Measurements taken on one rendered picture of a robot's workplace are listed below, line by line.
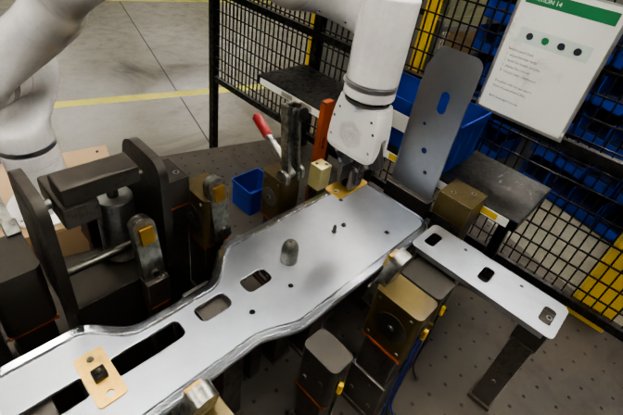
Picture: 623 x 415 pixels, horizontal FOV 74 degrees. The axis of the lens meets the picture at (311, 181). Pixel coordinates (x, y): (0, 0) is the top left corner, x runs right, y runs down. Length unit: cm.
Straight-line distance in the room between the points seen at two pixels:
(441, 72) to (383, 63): 31
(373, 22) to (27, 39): 59
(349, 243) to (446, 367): 42
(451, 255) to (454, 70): 37
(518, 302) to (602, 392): 46
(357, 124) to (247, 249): 31
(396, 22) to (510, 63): 59
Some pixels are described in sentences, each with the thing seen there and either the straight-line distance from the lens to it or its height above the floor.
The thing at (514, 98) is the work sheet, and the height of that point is 120.
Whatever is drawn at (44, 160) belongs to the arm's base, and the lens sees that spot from 113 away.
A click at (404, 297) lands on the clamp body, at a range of 71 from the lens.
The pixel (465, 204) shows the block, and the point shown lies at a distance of 94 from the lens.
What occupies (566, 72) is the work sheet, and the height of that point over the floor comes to 130.
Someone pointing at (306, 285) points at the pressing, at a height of 100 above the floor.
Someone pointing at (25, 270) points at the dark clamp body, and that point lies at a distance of 70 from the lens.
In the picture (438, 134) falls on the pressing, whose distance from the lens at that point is 95.
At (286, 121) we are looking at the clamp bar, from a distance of 81.
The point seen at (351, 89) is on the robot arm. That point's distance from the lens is 65.
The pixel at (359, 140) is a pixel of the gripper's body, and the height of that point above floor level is 124.
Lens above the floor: 157
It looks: 36 degrees down
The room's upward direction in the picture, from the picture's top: 10 degrees clockwise
